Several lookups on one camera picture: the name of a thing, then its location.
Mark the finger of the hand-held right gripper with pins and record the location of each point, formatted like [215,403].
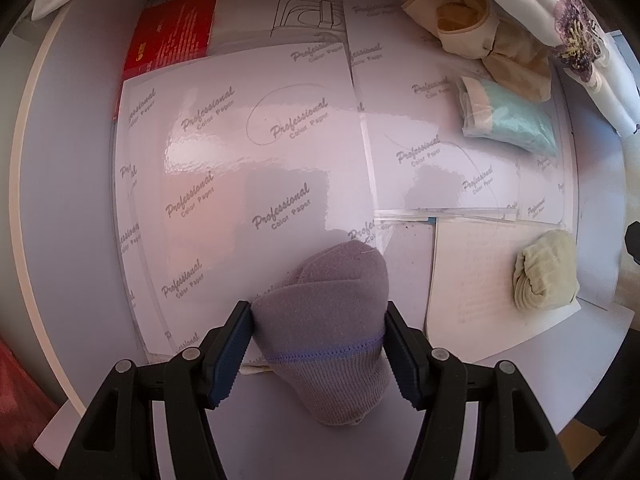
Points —
[635,245]

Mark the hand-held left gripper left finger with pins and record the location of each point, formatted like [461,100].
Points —
[232,355]

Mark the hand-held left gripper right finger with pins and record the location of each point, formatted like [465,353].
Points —
[402,360]

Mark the pale green sock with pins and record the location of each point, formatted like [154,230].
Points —
[545,270]

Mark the beige stocking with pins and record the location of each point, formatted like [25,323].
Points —
[470,25]

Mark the faintly printed white paper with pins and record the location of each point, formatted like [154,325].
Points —
[475,285]

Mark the teal towel in plastic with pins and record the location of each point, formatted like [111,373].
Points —
[510,117]

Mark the white sheet with line drawing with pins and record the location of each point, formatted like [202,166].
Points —
[260,10]

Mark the glossy white paper sheet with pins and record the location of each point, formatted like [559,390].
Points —
[225,160]
[425,110]
[131,240]

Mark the red box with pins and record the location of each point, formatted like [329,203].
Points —
[170,35]

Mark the purple grey sock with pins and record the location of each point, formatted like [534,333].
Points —
[325,320]

